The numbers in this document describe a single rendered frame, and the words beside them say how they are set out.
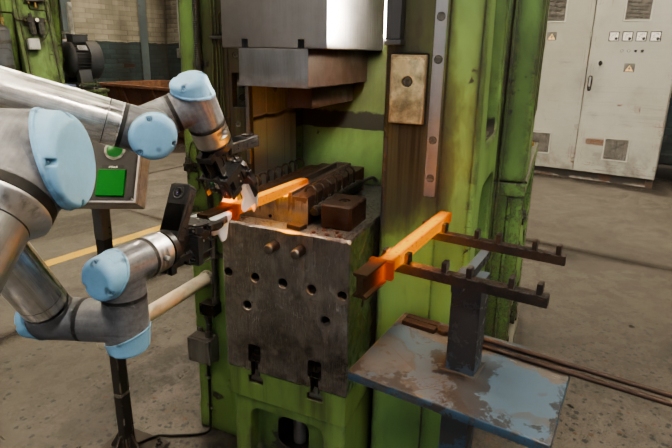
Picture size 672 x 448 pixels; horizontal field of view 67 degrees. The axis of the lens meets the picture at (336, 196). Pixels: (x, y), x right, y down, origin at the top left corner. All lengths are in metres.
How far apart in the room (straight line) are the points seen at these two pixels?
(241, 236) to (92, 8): 9.06
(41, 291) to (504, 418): 0.82
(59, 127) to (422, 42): 0.92
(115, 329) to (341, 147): 1.08
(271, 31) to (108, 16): 9.15
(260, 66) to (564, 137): 5.35
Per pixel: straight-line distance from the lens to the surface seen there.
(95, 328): 0.98
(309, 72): 1.29
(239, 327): 1.53
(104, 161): 1.54
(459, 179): 1.35
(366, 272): 0.87
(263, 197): 1.26
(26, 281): 0.91
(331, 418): 1.53
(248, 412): 1.69
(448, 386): 1.11
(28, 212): 0.63
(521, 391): 1.14
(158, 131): 0.87
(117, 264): 0.90
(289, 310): 1.41
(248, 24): 1.37
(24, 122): 0.66
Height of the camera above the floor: 1.36
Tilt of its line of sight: 16 degrees down
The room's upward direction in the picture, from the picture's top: 1 degrees clockwise
